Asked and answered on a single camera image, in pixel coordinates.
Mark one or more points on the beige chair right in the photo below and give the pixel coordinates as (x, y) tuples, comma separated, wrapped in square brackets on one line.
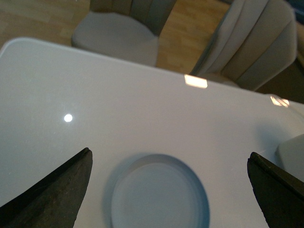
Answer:
[(255, 41)]

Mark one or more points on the beige chair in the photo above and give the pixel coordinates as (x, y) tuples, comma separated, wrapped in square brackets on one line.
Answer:
[(255, 41), (124, 29)]

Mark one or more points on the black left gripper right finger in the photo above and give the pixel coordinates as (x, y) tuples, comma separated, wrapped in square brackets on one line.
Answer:
[(279, 194)]

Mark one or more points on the beige chair left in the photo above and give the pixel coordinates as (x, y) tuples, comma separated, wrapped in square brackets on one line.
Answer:
[(124, 29)]

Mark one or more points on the light blue plate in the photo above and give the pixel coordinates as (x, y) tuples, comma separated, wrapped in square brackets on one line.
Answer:
[(159, 191)]

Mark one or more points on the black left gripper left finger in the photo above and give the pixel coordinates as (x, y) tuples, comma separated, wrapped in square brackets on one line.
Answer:
[(54, 201)]

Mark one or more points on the white chrome two-slot toaster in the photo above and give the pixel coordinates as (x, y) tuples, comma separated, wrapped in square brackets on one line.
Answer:
[(291, 156)]

